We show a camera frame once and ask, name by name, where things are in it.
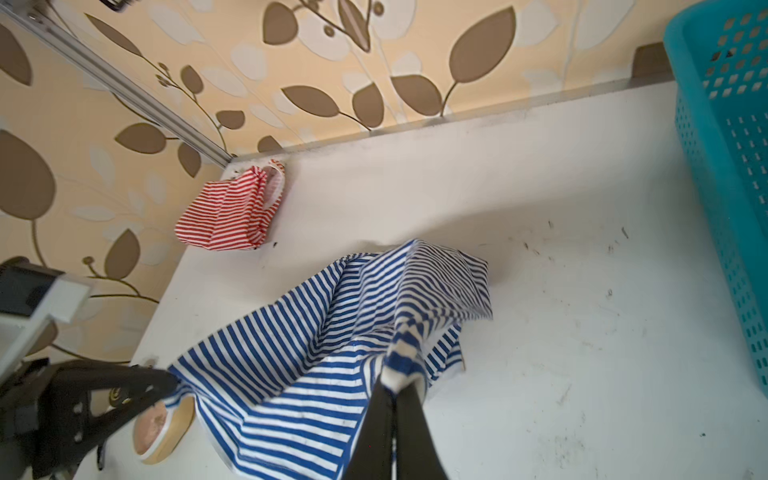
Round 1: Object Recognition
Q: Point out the red striped folded tank top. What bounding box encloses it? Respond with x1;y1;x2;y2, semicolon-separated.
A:
174;160;286;251

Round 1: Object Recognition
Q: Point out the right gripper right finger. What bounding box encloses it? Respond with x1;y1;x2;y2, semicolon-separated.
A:
395;384;448;480

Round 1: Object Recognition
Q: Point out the beige round tape dispenser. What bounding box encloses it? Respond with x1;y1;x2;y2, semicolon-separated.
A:
132;396;195;465

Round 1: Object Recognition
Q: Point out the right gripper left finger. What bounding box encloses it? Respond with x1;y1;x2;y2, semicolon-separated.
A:
343;380;395;480

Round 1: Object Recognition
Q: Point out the blue striped tank top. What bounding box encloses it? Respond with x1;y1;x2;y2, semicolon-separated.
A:
164;239;492;479

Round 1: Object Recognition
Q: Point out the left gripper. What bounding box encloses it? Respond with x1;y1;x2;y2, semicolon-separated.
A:
1;358;179;479

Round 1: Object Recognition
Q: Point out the teal plastic basket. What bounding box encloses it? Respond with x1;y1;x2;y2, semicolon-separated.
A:
663;1;767;390

